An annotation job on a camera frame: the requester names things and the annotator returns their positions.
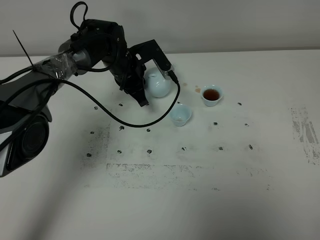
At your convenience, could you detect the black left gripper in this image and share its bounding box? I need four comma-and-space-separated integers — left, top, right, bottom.
109, 48, 149, 107

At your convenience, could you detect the light blue porcelain teapot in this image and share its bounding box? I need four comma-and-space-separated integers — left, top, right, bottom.
144, 67, 171, 98

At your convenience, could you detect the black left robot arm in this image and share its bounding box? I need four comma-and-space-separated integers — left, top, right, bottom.
0, 19, 148, 177

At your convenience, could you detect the near light blue teacup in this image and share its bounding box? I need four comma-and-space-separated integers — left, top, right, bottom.
169, 103, 192, 127

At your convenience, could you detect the light blue teacup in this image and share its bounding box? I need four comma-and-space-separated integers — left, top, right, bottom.
200, 85, 223, 107
169, 103, 192, 127

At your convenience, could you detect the far light blue teacup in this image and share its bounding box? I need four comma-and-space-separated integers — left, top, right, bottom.
200, 85, 223, 107

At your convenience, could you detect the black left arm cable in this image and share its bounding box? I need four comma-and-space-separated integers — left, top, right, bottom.
0, 1, 181, 161

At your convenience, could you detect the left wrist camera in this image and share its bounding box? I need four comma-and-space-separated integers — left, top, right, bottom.
129, 39, 179, 83

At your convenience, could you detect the black cable tie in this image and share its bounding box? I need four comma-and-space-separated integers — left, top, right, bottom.
12, 29, 35, 70

